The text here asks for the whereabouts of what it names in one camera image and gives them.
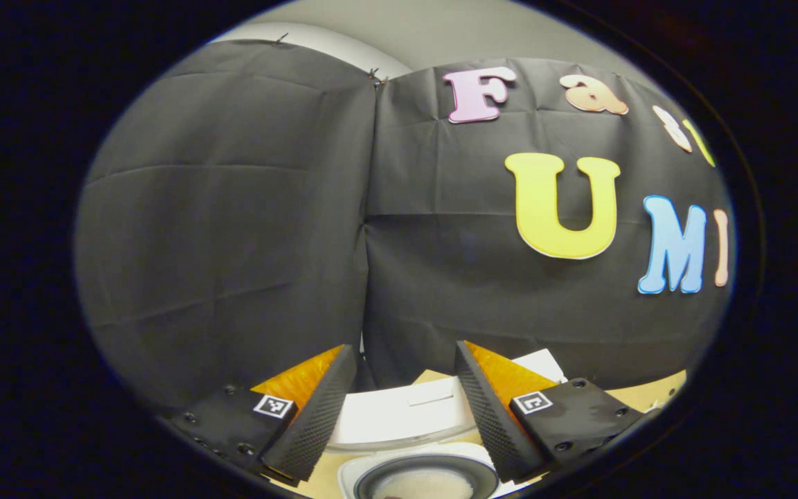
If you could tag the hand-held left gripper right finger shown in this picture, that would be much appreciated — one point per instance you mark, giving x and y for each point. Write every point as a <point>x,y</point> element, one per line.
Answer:
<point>492,416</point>

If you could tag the white rice cooker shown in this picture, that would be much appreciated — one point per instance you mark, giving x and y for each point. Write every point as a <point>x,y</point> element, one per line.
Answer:
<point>399,416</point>

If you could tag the white rice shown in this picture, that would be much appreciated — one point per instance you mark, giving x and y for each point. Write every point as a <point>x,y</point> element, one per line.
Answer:
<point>427,484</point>

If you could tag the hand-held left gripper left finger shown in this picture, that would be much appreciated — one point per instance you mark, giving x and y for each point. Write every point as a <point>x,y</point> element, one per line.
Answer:
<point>316,423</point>

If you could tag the black backdrop cloth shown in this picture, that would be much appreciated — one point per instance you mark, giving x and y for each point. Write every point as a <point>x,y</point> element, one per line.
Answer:
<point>233,229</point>

